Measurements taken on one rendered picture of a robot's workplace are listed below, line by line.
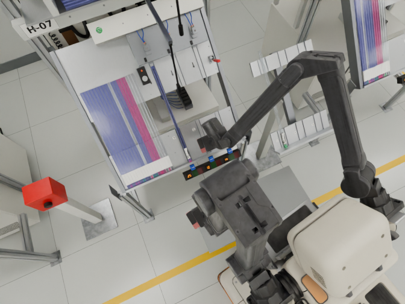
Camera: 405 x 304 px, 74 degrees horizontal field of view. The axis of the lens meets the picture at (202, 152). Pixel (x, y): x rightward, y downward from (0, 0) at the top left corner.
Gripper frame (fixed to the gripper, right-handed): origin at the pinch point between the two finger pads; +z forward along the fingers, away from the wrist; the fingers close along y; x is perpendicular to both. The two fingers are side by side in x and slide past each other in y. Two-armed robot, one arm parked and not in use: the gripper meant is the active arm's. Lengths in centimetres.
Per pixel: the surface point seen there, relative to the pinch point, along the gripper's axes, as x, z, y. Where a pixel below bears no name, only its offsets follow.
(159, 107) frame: -24, 44, 14
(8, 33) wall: -136, 153, 104
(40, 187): -10, 20, 84
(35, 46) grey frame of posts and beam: -63, -1, 51
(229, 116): -4.7, 14.3, -16.6
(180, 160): 6.1, 15.9, 16.2
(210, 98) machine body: -16, 45, -18
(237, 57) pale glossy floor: -42, 137, -79
